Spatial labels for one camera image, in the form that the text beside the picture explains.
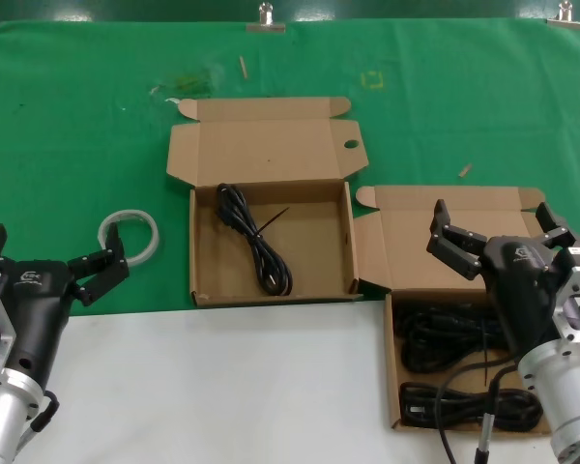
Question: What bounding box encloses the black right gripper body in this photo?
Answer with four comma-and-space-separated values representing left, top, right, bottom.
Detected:
478, 235, 576, 358

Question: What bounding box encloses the green table cloth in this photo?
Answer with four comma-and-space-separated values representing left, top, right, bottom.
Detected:
0, 17, 580, 318

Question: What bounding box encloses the silver binder clip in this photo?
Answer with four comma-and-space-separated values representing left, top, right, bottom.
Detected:
546, 1, 580, 33
246, 2, 287, 35

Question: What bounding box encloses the brown cardboard box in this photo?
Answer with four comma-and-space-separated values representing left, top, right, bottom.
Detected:
165, 96, 371, 308
352, 185, 580, 433

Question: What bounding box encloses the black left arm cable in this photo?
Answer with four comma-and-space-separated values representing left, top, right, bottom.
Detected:
16, 390, 61, 453

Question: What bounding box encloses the white tape roll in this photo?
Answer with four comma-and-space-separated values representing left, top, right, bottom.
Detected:
98, 207, 160, 266

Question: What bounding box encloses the clear plastic bag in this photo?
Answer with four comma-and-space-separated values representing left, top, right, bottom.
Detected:
149, 65, 223, 102

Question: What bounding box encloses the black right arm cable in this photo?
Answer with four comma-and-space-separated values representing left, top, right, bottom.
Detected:
434, 355, 523, 464

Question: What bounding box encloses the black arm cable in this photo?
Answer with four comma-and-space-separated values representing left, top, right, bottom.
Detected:
16, 390, 61, 453
434, 355, 523, 464

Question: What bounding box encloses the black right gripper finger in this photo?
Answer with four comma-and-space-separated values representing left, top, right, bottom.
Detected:
425, 198, 487, 281
535, 201, 580, 251

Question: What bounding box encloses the black power cable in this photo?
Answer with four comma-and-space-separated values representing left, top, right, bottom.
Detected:
216, 182, 295, 296
398, 381, 545, 432
396, 300, 513, 388

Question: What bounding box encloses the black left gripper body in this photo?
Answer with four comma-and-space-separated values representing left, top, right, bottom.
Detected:
0, 258, 77, 391

